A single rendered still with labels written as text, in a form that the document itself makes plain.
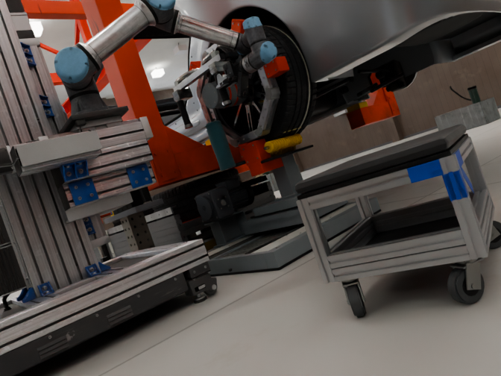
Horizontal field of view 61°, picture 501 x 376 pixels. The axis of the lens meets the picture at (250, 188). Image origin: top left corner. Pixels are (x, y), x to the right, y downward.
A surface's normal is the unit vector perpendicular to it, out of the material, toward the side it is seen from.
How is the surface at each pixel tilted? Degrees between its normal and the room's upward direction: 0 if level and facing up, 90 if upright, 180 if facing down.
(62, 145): 90
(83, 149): 90
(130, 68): 90
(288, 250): 90
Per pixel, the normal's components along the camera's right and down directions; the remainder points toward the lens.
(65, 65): 0.15, 0.02
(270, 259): -0.70, 0.26
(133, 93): 0.63, -0.21
